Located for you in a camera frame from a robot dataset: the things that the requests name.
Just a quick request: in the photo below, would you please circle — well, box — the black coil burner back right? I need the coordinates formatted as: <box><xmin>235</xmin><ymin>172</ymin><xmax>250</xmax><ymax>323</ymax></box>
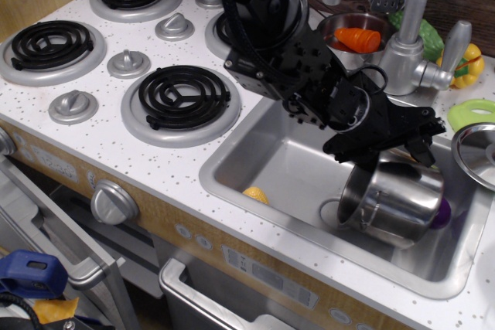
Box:
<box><xmin>213</xmin><ymin>12</ymin><xmax>231</xmax><ymax>47</ymax></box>

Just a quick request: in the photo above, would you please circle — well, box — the silver stove knob bottom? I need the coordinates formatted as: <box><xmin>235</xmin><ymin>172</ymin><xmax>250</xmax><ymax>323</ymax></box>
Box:
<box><xmin>48</xmin><ymin>90</ymin><xmax>99</xmax><ymax>125</ymax></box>

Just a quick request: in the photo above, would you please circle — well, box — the silver toy faucet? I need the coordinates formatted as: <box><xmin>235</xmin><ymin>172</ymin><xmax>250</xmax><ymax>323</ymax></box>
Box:
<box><xmin>322</xmin><ymin>0</ymin><xmax>453</xmax><ymax>123</ymax></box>

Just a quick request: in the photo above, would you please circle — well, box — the black cable bottom left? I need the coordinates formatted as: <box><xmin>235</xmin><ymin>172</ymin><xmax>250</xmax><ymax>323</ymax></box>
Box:
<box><xmin>0</xmin><ymin>293</ymin><xmax>43</xmax><ymax>330</ymax></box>

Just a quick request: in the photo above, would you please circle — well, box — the light green toy ring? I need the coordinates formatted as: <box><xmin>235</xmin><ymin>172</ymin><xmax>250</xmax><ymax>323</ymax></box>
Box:
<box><xmin>447</xmin><ymin>99</ymin><xmax>495</xmax><ymax>134</ymax></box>

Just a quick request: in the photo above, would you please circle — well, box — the purple toy eggplant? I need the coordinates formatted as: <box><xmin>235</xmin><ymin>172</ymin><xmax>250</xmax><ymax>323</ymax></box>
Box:
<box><xmin>430</xmin><ymin>197</ymin><xmax>452</xmax><ymax>230</ymax></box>

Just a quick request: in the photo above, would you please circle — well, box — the silver oven door handle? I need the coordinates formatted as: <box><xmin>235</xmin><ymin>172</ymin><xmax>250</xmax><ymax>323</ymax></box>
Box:
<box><xmin>1</xmin><ymin>156</ymin><xmax>119</xmax><ymax>291</ymax></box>

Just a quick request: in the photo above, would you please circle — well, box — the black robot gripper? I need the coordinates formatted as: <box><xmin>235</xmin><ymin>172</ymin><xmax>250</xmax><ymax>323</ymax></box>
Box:
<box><xmin>323</xmin><ymin>94</ymin><xmax>446</xmax><ymax>172</ymax></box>

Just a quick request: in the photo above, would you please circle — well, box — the yellow cloth piece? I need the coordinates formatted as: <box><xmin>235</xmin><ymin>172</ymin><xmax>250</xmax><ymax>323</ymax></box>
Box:
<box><xmin>32</xmin><ymin>298</ymin><xmax>79</xmax><ymax>325</ymax></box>

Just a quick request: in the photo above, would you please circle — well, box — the silver faucet lever handle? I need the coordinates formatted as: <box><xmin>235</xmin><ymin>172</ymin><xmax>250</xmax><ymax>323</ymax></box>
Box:
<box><xmin>441</xmin><ymin>20</ymin><xmax>472</xmax><ymax>75</ymax></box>

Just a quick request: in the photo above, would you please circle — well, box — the yellow toy bell pepper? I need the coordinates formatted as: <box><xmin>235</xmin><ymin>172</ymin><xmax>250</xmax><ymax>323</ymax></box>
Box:
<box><xmin>450</xmin><ymin>43</ymin><xmax>485</xmax><ymax>89</ymax></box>

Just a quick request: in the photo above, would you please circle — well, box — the silver stove knob lower middle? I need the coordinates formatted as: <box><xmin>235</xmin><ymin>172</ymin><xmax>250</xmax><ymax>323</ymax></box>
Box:
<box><xmin>107</xmin><ymin>49</ymin><xmax>151</xmax><ymax>79</ymax></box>

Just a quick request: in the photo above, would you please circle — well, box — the black coil burner far left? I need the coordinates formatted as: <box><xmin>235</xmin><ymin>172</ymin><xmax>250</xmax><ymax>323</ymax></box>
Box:
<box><xmin>11</xmin><ymin>21</ymin><xmax>94</xmax><ymax>70</ymax></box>

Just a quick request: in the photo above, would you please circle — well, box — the yellow toy corn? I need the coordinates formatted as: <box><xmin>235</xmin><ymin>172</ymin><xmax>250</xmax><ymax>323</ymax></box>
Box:
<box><xmin>243</xmin><ymin>186</ymin><xmax>269</xmax><ymax>205</ymax></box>

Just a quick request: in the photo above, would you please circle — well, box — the silver stove knob upper middle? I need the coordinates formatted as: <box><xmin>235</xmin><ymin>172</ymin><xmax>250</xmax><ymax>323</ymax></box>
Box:
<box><xmin>155</xmin><ymin>12</ymin><xmax>195</xmax><ymax>42</ymax></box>

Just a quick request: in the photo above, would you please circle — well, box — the stainless steel pot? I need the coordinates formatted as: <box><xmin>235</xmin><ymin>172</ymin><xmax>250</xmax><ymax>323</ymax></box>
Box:
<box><xmin>337</xmin><ymin>151</ymin><xmax>445</xmax><ymax>250</ymax></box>

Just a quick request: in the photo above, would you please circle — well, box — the grey sink basin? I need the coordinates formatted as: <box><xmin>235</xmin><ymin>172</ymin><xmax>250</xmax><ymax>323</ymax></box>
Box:
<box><xmin>200</xmin><ymin>99</ymin><xmax>493</xmax><ymax>299</ymax></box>

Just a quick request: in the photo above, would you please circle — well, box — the steel bowl at right edge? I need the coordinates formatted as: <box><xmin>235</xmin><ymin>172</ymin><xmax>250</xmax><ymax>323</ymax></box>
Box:
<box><xmin>451</xmin><ymin>122</ymin><xmax>494</xmax><ymax>191</ymax></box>

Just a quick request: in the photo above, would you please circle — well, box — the small steel saucepan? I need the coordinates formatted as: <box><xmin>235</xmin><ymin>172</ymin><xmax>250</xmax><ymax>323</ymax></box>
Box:
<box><xmin>309</xmin><ymin>7</ymin><xmax>396</xmax><ymax>70</ymax></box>

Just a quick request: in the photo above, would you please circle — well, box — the silver dial at left edge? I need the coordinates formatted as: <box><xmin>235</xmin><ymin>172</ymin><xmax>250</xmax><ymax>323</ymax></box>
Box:
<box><xmin>0</xmin><ymin>128</ymin><xmax>17</xmax><ymax>155</ymax></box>

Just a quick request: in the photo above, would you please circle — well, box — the black coil burner front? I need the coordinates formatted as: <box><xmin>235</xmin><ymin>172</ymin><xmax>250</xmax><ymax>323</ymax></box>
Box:
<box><xmin>138</xmin><ymin>66</ymin><xmax>231</xmax><ymax>130</ymax></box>

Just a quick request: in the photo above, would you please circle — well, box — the green toy vegetable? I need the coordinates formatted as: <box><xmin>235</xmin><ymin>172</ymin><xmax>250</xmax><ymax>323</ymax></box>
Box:
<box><xmin>387</xmin><ymin>11</ymin><xmax>445</xmax><ymax>63</ymax></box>

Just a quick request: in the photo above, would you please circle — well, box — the silver dishwasher door handle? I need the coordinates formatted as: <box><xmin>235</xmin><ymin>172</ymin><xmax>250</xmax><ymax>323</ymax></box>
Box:
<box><xmin>159</xmin><ymin>258</ymin><xmax>291</xmax><ymax>329</ymax></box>

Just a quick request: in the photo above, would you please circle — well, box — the large silver oven dial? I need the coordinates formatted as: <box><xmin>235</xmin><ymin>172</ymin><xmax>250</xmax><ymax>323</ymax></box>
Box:
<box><xmin>90</xmin><ymin>179</ymin><xmax>139</xmax><ymax>226</ymax></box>

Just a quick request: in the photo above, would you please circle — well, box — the orange toy carrot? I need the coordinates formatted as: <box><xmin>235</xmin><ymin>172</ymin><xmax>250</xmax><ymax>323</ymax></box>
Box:
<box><xmin>334</xmin><ymin>28</ymin><xmax>381</xmax><ymax>53</ymax></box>

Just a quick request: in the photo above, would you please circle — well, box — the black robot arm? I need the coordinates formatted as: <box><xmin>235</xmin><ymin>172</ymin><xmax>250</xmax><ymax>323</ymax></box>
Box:
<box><xmin>222</xmin><ymin>0</ymin><xmax>445</xmax><ymax>167</ymax></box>

